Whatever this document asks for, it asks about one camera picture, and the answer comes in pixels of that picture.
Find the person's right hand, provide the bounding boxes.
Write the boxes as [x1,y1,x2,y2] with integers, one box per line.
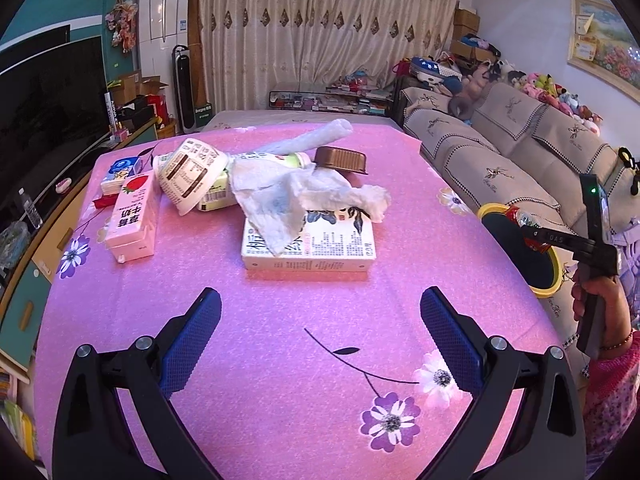
[571,267,635,356]

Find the green white plastic bottle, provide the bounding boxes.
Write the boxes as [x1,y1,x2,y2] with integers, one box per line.
[196,152,314,212]

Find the crumpled white plastic bag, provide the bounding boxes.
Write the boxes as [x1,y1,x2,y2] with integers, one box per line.
[227,155,391,257]

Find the person's right forearm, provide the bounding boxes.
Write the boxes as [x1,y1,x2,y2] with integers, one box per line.
[582,331,640,463]

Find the open cardboard boxes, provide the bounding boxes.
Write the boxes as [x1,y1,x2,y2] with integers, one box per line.
[107,69,169,112]

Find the white printed box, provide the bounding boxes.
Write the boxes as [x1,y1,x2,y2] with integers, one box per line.
[241,207,377,274]

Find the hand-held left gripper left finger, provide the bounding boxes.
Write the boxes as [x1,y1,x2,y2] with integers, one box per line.
[52,287,223,480]

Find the black tower fan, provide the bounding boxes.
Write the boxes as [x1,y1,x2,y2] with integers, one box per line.
[172,44,196,134]

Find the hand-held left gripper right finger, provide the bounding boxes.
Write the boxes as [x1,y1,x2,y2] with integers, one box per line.
[420,287,587,480]

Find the beige patterned curtain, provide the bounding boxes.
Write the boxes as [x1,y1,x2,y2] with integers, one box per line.
[190,0,464,112]

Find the purple ribbon cloth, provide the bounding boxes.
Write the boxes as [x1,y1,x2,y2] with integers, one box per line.
[602,217,640,273]

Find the pink floral tablecloth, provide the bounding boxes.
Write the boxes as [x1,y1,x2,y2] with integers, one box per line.
[32,122,591,480]

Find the framed flower painting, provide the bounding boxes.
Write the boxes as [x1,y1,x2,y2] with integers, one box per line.
[566,0,640,92]

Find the pink strawberry milk carton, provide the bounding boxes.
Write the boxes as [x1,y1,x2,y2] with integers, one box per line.
[104,170,158,263]

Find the yellow-rimmed dark bin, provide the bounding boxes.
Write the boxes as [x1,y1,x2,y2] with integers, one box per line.
[477,203,566,300]

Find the gold bracelet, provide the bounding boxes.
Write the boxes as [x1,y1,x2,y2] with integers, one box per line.
[599,331,635,354]

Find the pink plush toy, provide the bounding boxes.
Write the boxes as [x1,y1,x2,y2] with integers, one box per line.
[461,63,494,107]

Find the blue star-print bag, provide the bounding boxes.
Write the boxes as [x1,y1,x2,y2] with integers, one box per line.
[409,57,442,79]

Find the hanging flower ornament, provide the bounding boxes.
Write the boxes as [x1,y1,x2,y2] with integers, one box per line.
[104,0,139,54]

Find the white standing air conditioner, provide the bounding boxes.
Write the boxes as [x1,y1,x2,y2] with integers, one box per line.
[137,0,192,139]

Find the grey neck pillow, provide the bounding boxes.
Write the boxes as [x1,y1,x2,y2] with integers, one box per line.
[448,95,474,121]

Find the white paper cup with barcode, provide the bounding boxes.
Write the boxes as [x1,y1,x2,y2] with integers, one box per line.
[152,137,231,217]

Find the row of books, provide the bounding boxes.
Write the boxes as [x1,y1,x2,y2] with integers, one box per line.
[0,367,37,463]

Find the clear water bottle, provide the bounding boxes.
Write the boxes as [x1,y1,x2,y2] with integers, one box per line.
[18,187,44,231]

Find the stack of cardboard boxes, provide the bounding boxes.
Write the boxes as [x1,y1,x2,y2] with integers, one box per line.
[449,8,494,64]

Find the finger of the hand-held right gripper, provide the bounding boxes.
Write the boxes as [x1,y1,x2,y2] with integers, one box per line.
[520,221,548,250]

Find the blue white tissue packet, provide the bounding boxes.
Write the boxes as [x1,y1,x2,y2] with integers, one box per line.
[100,156,144,196]

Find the pile of plush toys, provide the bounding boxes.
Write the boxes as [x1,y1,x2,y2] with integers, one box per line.
[506,57,604,137]

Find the beige covered sofa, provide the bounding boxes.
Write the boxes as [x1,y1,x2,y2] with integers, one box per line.
[394,81,640,356]

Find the low glass table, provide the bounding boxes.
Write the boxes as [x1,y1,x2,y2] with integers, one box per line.
[268,82,396,116]

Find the red snack wrapper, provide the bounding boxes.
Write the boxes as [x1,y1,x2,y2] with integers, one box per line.
[506,207,549,254]

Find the white foam net sleeve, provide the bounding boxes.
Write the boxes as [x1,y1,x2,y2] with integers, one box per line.
[250,119,354,157]

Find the brown plastic tray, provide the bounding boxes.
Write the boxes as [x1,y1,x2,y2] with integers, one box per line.
[313,145,370,176]

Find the black television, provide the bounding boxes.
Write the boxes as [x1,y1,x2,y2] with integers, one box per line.
[0,35,112,221]

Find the black yellow plush toy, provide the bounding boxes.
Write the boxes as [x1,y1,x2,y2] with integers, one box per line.
[617,147,640,175]

